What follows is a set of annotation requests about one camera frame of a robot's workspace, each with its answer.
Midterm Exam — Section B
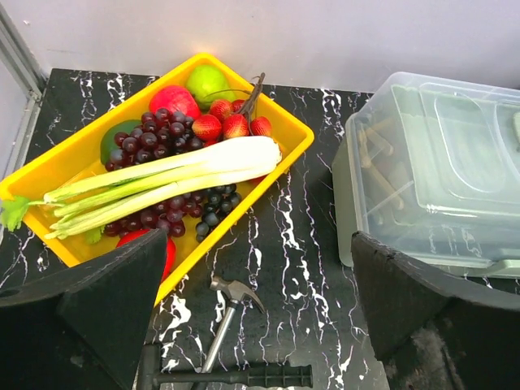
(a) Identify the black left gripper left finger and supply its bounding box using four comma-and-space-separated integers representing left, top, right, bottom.
1, 230, 167, 389

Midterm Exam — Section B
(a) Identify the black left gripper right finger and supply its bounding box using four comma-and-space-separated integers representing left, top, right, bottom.
351, 232, 519, 389

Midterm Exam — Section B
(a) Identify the black handled tool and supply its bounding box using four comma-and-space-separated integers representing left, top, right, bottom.
136, 344, 314, 389

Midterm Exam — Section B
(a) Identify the steel claw hammer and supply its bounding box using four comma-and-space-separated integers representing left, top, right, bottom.
201, 275, 266, 374

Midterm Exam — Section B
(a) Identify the clear green tool box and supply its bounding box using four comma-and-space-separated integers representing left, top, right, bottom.
331, 72, 519, 279

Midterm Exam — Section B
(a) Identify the red tomato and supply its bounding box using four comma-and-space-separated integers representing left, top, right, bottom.
116, 229, 176, 281

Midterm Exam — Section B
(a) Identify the celery stalk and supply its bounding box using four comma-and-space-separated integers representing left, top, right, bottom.
1, 136, 282, 242

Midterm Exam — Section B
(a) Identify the dark grape bunch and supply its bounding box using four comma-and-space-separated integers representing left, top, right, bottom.
102, 184, 242, 242

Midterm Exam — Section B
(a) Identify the green avocado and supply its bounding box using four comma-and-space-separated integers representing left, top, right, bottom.
100, 119, 141, 165

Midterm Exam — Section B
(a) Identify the purple grape bunch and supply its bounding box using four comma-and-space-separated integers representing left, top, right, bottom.
103, 108, 206, 171

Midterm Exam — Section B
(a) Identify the red apple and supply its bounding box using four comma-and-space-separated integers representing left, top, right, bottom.
149, 85, 202, 119

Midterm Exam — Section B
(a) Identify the strawberry bunch on stem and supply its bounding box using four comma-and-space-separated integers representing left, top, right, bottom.
191, 72, 272, 145

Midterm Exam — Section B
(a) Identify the green apple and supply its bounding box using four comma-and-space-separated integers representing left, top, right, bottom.
185, 64, 236, 107

